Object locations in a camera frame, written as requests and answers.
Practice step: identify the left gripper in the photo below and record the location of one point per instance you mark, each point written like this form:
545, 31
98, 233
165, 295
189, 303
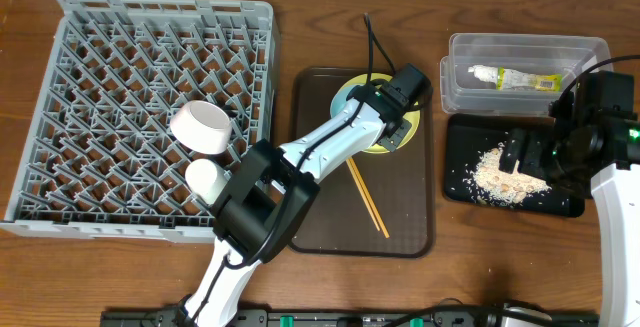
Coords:
399, 135

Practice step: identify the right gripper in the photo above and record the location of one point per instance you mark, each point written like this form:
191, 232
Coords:
529, 161

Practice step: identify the yellow plate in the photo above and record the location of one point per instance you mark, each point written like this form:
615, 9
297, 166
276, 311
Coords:
413, 117

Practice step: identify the rice food waste pile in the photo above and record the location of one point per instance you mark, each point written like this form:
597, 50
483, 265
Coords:
489, 185

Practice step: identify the green snack wrapper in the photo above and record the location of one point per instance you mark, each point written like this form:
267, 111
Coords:
509, 79

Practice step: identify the white cup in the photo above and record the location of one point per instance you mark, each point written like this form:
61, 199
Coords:
205, 179

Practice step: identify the pink bowl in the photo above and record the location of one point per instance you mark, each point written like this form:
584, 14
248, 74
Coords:
202, 126

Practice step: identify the light blue bowl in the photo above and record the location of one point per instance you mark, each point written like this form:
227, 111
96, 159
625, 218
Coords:
339, 101

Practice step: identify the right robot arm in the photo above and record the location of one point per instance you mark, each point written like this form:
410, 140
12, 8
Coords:
615, 193

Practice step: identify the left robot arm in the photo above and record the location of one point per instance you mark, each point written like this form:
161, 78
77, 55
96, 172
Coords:
258, 209

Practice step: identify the left wooden chopstick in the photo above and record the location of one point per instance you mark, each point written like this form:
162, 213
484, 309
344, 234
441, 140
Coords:
362, 190

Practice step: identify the wooden chopstick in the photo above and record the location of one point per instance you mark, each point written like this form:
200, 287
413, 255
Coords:
384, 229
362, 190

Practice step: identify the right wooden chopstick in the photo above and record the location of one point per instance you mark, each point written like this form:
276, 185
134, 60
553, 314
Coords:
384, 229

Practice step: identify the brown serving tray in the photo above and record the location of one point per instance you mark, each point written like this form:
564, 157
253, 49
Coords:
402, 187

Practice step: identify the clear plastic bin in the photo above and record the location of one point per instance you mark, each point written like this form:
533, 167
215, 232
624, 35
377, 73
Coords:
461, 92

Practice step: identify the grey dish rack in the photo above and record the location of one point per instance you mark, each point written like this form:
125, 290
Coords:
100, 159

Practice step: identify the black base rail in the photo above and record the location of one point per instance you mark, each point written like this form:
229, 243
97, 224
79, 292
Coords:
448, 313

